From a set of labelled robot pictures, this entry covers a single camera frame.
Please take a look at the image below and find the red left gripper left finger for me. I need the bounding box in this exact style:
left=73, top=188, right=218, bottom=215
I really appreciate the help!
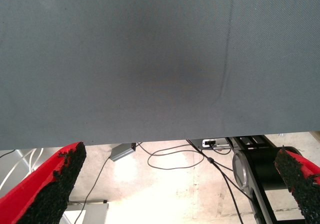
left=0, top=141, right=87, bottom=224

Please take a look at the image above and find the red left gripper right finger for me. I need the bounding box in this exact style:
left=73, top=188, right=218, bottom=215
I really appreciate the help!
left=273, top=146, right=320, bottom=224

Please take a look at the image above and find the grey metal leg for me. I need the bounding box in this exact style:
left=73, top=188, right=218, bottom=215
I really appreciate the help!
left=0, top=149, right=33, bottom=200

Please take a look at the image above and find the grey metal cabinet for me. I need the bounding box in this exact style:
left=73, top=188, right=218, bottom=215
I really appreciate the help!
left=62, top=199, right=110, bottom=224

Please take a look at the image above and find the small grey electronics box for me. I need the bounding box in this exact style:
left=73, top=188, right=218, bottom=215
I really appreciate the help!
left=109, top=142, right=137, bottom=162

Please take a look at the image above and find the white connector panel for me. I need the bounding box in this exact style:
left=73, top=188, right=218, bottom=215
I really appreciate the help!
left=201, top=138, right=232, bottom=149

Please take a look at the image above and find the dark grey table cloth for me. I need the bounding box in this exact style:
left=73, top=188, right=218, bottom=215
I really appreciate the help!
left=0, top=0, right=320, bottom=151

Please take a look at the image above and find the white cable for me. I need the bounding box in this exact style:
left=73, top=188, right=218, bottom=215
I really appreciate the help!
left=28, top=148, right=38, bottom=172
left=0, top=148, right=45, bottom=192

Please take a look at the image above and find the black frame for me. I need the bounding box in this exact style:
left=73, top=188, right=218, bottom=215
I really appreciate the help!
left=186, top=135, right=311, bottom=224

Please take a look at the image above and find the thick black floor cable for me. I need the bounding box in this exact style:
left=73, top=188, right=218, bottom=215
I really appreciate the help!
left=186, top=139, right=245, bottom=224

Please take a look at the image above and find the looped thin black cable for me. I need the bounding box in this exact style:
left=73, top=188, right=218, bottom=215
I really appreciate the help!
left=136, top=141, right=205, bottom=171

